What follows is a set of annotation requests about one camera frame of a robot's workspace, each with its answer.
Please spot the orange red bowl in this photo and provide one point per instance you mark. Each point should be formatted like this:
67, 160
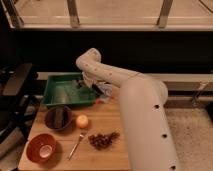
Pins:
41, 148

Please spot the black chair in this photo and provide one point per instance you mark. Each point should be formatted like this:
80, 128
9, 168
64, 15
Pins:
15, 96

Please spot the dark purple bowl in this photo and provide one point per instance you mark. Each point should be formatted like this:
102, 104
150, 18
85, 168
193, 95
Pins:
49, 118

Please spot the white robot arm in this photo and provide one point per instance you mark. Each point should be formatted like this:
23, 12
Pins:
141, 102

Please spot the white plastic bag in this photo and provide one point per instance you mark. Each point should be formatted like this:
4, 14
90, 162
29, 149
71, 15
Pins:
106, 92

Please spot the green plastic tray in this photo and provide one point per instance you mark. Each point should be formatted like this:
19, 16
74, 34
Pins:
61, 90

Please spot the wooden cutting board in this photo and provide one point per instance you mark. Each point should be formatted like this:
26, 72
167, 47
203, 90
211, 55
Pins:
104, 118

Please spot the brown block in bowl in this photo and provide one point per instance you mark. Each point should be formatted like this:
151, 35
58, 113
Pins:
58, 118

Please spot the yellow red apple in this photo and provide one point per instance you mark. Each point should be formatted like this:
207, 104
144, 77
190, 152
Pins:
82, 121

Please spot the bunch of dark grapes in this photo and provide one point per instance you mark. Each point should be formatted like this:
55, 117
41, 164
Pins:
101, 141

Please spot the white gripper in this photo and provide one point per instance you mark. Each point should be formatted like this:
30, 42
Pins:
89, 81

